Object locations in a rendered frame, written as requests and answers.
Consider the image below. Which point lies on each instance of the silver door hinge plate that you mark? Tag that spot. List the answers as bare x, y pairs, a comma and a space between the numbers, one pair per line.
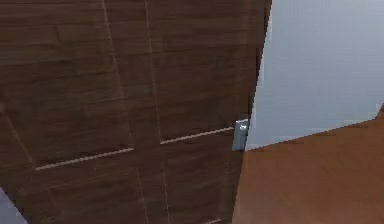
240, 136

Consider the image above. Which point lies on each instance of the dark brown wooden door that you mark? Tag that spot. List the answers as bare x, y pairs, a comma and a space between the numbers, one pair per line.
116, 83

